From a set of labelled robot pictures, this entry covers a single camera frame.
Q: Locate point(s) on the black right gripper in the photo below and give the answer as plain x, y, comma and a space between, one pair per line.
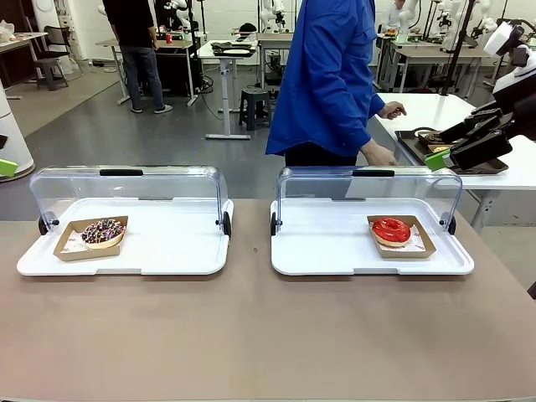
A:
521, 115

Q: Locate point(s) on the yellow sprinkle donut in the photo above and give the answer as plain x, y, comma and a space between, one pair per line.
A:
440, 148

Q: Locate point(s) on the dark serving tray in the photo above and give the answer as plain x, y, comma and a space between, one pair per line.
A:
408, 144

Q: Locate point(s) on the person's left forearm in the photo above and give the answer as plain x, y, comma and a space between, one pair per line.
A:
377, 104

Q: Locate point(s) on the person's right forearm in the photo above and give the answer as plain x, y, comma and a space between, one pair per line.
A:
354, 121

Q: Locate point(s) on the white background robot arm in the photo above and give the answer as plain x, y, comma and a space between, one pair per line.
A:
270, 17

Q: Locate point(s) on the sprinkled chocolate donut in tray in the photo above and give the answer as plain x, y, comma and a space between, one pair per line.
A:
69, 247

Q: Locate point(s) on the chocolate sprinkle donut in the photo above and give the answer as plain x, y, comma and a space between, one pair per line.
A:
104, 232

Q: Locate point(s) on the red glazed donut in tray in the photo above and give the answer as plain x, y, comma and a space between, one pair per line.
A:
419, 247

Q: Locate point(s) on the seated person in white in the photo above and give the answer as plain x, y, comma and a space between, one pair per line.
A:
395, 12

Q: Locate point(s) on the person in blue shirt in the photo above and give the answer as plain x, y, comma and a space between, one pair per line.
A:
322, 75

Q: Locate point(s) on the person in black shirt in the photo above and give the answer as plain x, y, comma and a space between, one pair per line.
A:
138, 42

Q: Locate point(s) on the person's left hand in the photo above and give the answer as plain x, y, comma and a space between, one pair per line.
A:
393, 109

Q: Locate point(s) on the person's right hand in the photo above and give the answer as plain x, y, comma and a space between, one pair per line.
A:
379, 154

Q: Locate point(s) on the white cylindrical air purifier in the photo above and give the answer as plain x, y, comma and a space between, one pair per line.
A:
10, 125

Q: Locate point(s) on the white side table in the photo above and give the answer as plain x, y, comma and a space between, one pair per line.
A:
439, 109

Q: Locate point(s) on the clear display lid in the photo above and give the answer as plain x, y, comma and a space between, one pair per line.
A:
125, 180
452, 197

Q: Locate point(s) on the grey desk with robots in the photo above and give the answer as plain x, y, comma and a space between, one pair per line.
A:
435, 52

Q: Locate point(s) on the black office chair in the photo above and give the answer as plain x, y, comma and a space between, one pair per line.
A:
52, 63

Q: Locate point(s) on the brown wooden desk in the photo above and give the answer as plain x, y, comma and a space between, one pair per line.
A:
21, 42

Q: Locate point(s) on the white plastic bag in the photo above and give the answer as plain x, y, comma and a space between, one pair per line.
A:
6, 29

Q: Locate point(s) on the white display tray base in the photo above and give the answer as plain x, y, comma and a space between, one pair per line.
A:
335, 251
167, 251

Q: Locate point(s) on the grey plastic stool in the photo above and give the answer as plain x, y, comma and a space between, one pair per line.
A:
254, 109

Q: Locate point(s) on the white standing desk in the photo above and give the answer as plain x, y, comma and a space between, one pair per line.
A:
226, 84

